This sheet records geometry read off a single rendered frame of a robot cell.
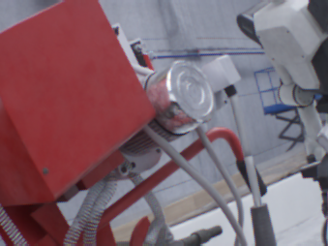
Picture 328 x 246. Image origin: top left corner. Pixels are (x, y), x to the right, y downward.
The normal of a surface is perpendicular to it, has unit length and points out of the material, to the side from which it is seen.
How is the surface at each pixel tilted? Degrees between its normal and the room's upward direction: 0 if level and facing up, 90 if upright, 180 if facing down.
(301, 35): 108
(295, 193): 90
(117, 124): 90
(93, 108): 90
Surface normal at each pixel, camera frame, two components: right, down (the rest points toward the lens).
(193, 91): 0.68, -0.34
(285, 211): 0.44, -0.12
